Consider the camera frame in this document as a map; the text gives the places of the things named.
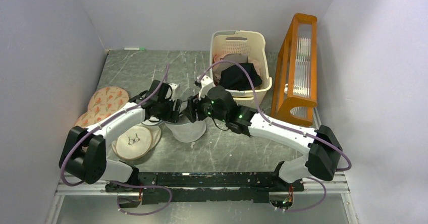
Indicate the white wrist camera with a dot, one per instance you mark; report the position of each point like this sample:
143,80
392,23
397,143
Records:
205,84
173,88

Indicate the orange wooden rack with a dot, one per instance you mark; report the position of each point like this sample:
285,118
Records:
295,87

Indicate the grey brown cloth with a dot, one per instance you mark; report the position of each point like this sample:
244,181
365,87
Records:
231,58

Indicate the black bra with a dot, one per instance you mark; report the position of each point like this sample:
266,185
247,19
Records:
233,78

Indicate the pink cloth in basket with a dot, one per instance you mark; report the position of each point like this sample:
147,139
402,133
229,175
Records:
221,67

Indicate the cream plastic laundry basket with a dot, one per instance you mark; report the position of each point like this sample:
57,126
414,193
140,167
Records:
244,42

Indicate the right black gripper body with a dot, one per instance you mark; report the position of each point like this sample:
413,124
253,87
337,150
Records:
203,107

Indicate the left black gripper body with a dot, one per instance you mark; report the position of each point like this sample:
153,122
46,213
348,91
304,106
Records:
166,113

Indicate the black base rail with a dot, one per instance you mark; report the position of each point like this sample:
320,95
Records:
201,187

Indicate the beige round fabric pad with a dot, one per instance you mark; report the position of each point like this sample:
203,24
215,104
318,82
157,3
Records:
137,142

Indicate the floral pink oven mitt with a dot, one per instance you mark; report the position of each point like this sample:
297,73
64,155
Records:
102,104

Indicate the green white marker pen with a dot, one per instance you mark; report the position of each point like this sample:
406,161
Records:
134,48

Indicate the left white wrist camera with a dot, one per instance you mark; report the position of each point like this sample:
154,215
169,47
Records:
173,88

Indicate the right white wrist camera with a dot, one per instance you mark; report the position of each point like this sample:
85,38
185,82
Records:
205,84

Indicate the white mesh laundry bag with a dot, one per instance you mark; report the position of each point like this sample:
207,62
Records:
183,130

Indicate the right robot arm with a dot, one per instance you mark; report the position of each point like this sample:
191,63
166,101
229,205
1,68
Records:
319,148

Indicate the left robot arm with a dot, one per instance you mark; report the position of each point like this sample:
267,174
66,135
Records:
84,154

